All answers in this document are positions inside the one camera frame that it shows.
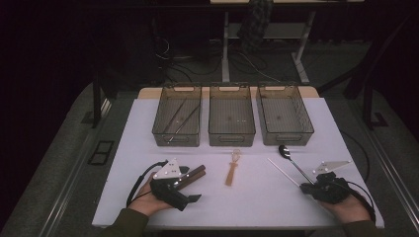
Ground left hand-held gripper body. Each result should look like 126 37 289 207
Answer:
149 157 191 212

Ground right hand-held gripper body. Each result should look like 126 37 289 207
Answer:
307 160 353 204

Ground wooden handled knife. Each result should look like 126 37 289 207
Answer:
179 164 207 186

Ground white chopstick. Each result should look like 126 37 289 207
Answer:
267 157 301 188

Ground black metal spoon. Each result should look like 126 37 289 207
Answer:
278 144 315 186

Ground metal chopstick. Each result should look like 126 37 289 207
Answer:
163 98 188 134
167 103 201 143

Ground translucent brown plastic bin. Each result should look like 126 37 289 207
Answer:
151 83 203 148
208 83 257 148
256 83 315 147

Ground person's left hand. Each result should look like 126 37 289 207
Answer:
127 174 173 217

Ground person's right hand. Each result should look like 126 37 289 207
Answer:
320 190 372 225

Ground black metal stand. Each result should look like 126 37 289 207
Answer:
91 68 120 129
317 9 419 131

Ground white legged desk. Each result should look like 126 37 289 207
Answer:
209 0 366 85

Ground dark patterned hanging cloth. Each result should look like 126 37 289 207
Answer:
236 0 275 54

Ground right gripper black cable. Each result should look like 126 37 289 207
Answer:
342 181 377 222

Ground thin black floor cable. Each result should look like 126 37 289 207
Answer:
340 130 371 184

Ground metal floor rail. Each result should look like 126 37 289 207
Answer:
38 98 113 237
357 124 419 225

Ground tangle of floor cables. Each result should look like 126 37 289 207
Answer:
153 36 281 85

